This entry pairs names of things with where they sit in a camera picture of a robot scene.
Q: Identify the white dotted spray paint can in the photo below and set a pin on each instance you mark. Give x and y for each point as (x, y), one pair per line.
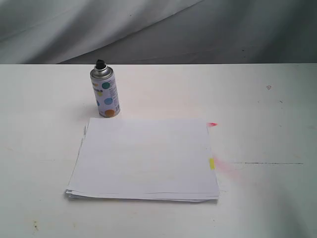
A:
(105, 89)

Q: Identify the white paper stack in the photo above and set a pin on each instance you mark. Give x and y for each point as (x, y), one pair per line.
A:
(148, 159)

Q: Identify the grey backdrop cloth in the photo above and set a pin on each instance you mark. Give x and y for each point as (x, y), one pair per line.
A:
(158, 31)

